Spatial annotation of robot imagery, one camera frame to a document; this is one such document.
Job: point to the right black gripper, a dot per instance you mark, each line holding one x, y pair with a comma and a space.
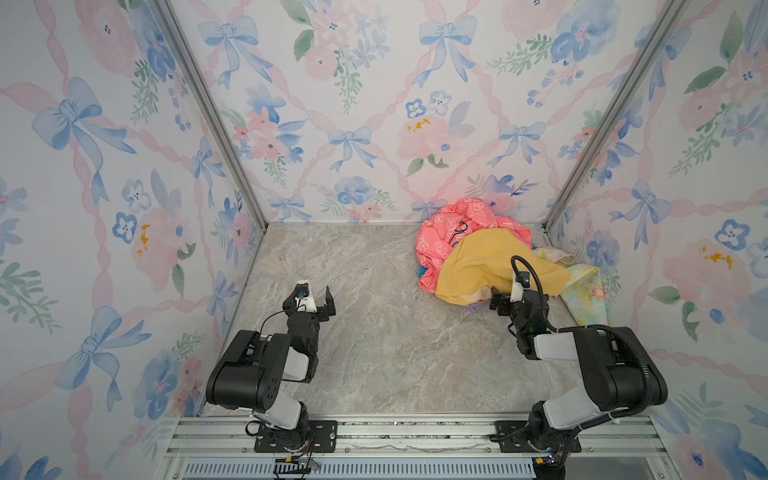
517, 306

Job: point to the pastel tie-dye cloth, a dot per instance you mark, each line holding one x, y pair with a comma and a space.
583, 293

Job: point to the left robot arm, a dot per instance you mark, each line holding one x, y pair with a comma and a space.
249, 375

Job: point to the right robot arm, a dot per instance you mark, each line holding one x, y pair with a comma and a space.
617, 377

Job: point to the purple cloth under pile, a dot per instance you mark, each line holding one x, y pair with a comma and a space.
477, 307

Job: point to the yellow cloth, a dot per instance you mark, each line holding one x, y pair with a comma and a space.
490, 258

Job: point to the pink patterned cloth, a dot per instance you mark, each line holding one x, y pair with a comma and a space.
442, 232

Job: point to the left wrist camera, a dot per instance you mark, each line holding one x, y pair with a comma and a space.
308, 303

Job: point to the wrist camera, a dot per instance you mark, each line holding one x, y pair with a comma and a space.
521, 284
308, 303

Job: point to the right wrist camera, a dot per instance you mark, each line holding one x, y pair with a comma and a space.
521, 284

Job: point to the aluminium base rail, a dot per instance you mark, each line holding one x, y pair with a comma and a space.
427, 446

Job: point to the right aluminium corner post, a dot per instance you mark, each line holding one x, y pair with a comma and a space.
659, 34

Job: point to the aluminium corner post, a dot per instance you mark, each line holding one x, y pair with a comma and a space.
179, 45
659, 34

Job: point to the left aluminium corner post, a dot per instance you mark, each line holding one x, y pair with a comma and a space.
179, 45

